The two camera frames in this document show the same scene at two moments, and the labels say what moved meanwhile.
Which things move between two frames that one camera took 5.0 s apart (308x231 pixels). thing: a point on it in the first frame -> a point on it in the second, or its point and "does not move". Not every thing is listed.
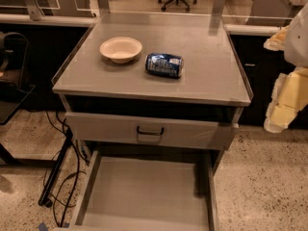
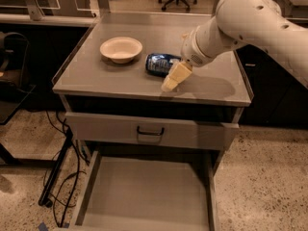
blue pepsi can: (165, 64) does not move
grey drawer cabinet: (154, 141) does not move
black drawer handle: (148, 133) does not move
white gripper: (297, 45) -> (192, 52)
